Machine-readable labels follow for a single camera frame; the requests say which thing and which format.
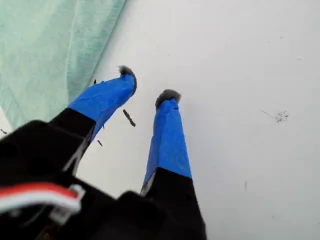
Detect green t-shirt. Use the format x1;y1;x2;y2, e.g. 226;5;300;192
0;0;127;131

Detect red white servo wire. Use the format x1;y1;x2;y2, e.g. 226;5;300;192
0;181;85;218

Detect black rod-shaped debris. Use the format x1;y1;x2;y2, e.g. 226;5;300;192
122;108;137;128

